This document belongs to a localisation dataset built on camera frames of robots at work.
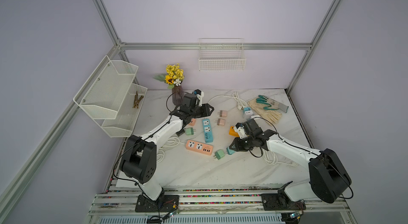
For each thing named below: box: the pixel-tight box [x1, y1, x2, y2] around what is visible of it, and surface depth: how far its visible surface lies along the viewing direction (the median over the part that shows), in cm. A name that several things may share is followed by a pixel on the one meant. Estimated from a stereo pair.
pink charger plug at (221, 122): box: [217, 118, 226, 127], surface depth 103 cm
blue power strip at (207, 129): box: [201, 118, 214, 144], surface depth 99 cm
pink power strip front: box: [185, 139, 214, 156], surface depth 92 cm
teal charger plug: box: [226, 147, 236, 155], surface depth 86 cm
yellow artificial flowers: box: [153, 63, 185, 90], surface depth 95 cm
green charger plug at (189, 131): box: [185, 127, 194, 136], surface depth 98 cm
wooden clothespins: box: [132, 90, 144, 109], surface depth 98 cm
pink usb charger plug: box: [219, 110, 228, 118], surface depth 109 cm
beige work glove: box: [247, 98, 283, 126], surface depth 110 cm
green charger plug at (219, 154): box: [214, 149, 226, 160], surface depth 90 cm
